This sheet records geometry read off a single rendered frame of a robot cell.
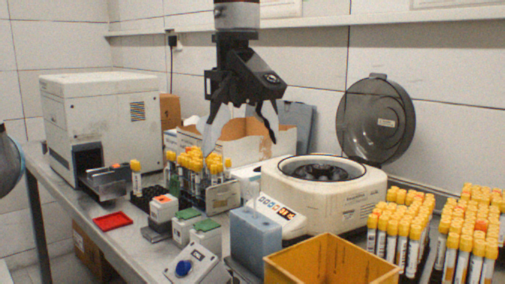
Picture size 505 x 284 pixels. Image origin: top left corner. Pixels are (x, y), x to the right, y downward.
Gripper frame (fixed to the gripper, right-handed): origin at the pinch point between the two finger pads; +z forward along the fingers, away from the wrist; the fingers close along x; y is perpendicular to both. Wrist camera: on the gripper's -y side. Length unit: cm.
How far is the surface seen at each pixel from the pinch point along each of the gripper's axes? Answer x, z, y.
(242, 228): 2.1, 12.9, -2.1
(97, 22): -30, -31, 192
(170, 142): -24, 19, 83
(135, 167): 6.7, 11.0, 36.0
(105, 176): 11.6, 14.7, 45.2
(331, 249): -5.9, 13.4, -15.2
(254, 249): 2.1, 15.3, -5.6
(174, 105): -33, 7, 96
